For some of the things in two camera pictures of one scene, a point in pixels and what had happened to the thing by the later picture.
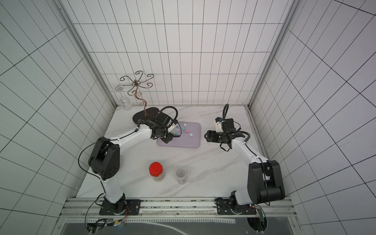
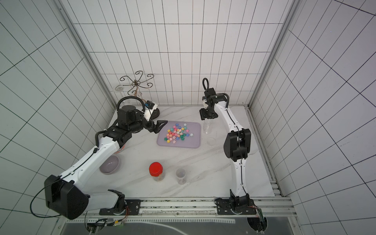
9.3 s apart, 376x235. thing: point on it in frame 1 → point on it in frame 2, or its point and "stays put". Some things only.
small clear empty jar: [180, 174] stays put
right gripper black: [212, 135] → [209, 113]
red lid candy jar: [155, 170] stays put
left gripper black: [168, 138] → [157, 129]
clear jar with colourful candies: [176, 131] → [207, 126]
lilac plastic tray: [190, 137] stays put
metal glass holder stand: [136, 82] stays put
